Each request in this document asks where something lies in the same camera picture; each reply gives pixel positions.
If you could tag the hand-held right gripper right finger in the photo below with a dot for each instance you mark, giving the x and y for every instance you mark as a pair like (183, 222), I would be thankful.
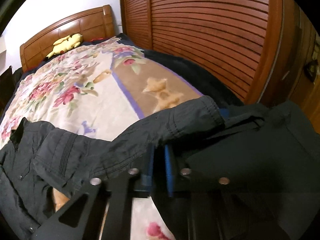
(169, 167)

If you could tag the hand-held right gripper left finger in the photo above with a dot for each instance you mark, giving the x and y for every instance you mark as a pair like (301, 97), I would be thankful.
(150, 165)

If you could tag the dark grey jacket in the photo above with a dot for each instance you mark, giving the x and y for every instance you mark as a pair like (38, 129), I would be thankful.
(75, 150)

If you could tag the floral blanket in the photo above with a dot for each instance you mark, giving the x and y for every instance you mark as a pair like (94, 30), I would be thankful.
(100, 100)

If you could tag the wooden louvered wardrobe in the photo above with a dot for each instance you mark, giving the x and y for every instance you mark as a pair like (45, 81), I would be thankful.
(212, 30)

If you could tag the yellow plush toy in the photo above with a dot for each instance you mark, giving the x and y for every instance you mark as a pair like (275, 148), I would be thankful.
(67, 42)

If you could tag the wooden bed headboard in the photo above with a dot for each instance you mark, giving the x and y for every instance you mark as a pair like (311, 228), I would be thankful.
(75, 27)

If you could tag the dark hanging object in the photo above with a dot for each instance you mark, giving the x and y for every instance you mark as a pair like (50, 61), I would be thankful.
(312, 68)

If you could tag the wooden door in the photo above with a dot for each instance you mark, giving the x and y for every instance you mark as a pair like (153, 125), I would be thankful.
(305, 37)

